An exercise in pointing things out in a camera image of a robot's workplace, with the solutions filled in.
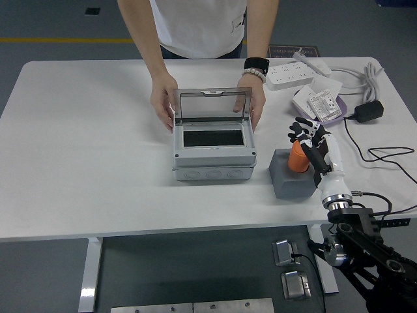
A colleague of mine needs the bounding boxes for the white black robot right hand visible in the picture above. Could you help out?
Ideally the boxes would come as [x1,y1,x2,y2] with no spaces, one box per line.
[287,116,354,202]

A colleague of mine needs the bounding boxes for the person's left hand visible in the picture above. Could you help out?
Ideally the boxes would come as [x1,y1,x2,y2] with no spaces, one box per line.
[233,74,266,133]

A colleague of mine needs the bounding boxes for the person's right hand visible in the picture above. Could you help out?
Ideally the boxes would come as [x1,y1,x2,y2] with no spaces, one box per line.
[149,72,179,134]

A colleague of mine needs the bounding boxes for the orange cylindrical battery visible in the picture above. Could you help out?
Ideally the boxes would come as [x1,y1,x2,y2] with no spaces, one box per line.
[287,140,311,173]

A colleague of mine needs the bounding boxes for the transparent hinged box lid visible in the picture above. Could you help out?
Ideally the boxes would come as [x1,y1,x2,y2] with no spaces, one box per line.
[172,87,253,124]

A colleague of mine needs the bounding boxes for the grey plastic junction box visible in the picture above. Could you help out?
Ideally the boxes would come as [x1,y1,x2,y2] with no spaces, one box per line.
[171,119,257,182]

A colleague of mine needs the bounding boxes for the grey battery holder block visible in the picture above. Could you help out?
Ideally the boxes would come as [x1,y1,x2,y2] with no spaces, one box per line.
[268,148,319,200]

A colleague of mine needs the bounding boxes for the silver floor socket box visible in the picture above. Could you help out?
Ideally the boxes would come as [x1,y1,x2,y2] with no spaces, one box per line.
[272,240,302,267]
[280,270,312,301]

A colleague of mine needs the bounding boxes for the black smartwatch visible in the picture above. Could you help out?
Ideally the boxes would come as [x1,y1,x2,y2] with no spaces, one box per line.
[244,57,270,75]

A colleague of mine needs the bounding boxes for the white power strip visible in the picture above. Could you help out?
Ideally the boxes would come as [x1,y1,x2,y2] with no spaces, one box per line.
[265,61,316,91]

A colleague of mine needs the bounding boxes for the dark printed floor sign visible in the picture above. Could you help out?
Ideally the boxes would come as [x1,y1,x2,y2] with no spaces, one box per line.
[267,44,320,59]

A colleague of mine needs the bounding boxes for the white plug with adapter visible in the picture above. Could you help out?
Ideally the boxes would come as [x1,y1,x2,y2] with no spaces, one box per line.
[292,48,332,76]

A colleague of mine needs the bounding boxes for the white square socket panel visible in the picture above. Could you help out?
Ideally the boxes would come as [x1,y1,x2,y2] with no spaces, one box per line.
[309,77,343,98]

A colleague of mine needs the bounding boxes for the purple plastic tray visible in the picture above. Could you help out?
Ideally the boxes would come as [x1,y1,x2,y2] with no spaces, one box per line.
[292,89,348,127]

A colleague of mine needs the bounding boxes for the black power adapter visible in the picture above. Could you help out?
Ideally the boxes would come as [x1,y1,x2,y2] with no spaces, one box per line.
[354,100,384,124]

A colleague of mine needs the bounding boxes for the person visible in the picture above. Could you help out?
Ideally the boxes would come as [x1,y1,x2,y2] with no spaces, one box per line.
[117,0,281,60]

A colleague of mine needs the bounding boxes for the white table leg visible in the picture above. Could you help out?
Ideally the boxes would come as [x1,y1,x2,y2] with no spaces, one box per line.
[78,237,104,313]
[308,224,339,296]

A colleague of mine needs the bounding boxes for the metal floor plate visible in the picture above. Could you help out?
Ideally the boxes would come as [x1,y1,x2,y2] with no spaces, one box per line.
[192,297,274,313]
[110,303,194,313]

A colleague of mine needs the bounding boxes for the white bead bracelet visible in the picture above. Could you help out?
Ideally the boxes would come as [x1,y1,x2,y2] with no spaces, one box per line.
[241,67,267,84]

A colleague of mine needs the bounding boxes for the thin black adapter cord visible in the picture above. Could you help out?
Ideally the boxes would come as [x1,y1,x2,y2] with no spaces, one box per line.
[343,114,417,186]

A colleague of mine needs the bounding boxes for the black floor socket cable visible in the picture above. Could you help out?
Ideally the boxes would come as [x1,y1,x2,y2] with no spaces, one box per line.
[291,252,326,313]

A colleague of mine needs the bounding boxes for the white power strip cable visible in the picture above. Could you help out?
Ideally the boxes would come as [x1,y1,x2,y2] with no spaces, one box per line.
[328,61,385,104]

